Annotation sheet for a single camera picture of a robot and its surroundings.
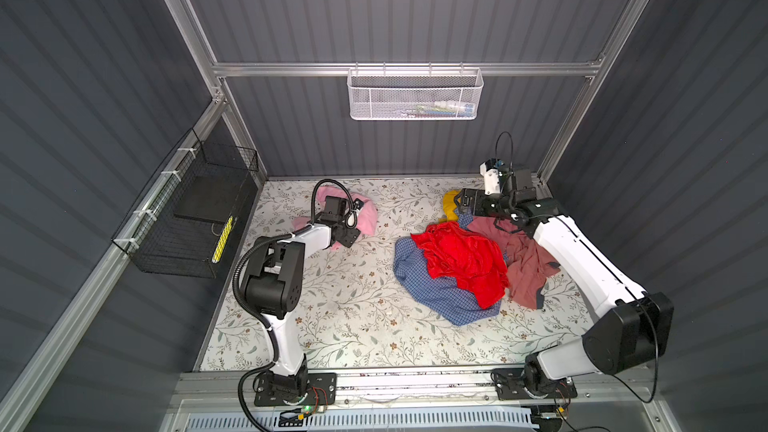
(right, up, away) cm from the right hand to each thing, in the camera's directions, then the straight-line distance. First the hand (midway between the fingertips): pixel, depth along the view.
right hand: (472, 200), depth 82 cm
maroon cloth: (+19, -19, +7) cm, 28 cm away
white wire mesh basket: (-14, +45, +42) cm, 63 cm away
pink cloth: (-30, -5, +20) cm, 37 cm away
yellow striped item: (-62, -10, -13) cm, 64 cm away
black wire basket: (-75, -6, -10) cm, 76 cm away
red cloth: (+3, -19, +5) cm, 19 cm away
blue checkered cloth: (-7, -29, +5) cm, 30 cm away
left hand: (-39, -9, +20) cm, 45 cm away
